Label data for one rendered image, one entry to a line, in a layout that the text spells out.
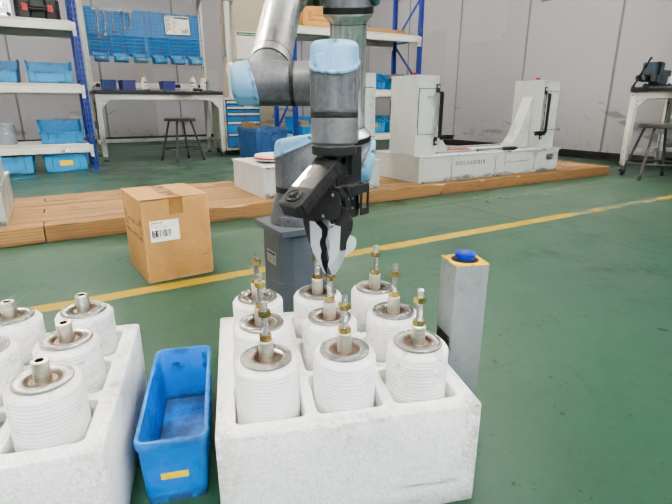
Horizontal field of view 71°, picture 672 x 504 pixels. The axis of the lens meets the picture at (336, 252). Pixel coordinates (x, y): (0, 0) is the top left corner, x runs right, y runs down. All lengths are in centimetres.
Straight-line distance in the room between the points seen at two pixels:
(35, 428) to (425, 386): 53
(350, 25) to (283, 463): 90
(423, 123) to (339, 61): 271
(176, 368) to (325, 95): 65
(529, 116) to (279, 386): 390
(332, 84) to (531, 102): 372
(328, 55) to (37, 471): 67
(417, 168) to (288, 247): 224
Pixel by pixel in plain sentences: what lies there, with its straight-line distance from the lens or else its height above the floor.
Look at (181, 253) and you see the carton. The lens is 180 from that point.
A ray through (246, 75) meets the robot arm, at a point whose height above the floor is 65.
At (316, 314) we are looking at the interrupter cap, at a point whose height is 25.
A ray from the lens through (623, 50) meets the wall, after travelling 629.
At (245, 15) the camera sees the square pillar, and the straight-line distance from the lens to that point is 721.
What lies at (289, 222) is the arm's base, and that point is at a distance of 124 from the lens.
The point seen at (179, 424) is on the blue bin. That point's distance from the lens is 104.
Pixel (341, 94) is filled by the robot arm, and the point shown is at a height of 62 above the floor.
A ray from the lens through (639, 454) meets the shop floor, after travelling 109.
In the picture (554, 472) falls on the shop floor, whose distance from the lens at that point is 98.
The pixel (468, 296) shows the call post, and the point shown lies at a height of 25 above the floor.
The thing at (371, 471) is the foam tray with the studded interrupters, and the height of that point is 9.
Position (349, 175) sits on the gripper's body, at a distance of 79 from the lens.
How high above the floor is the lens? 61
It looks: 17 degrees down
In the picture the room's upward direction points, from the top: straight up
